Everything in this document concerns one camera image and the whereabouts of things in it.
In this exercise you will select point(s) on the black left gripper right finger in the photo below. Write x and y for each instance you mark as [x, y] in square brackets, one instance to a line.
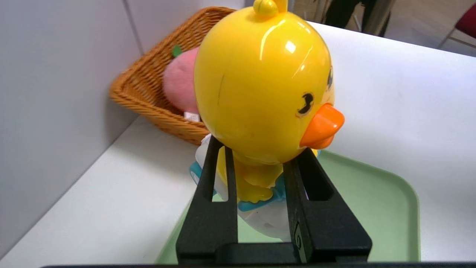
[323, 223]

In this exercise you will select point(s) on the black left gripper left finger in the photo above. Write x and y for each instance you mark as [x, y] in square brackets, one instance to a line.
[210, 223]

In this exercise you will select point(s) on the pink plush peach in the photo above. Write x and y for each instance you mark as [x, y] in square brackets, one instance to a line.
[180, 83]

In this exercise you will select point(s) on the yellow duck scooter toy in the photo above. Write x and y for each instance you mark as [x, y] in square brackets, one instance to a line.
[260, 85]

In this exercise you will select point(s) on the orange wicker basket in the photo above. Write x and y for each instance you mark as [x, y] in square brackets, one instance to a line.
[148, 89]

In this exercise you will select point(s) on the light green plastic tray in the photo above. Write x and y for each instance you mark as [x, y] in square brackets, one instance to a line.
[372, 208]

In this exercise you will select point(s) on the dark background object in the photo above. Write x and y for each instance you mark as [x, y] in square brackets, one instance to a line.
[357, 15]

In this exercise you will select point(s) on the red background chair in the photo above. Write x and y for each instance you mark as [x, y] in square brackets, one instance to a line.
[466, 22]

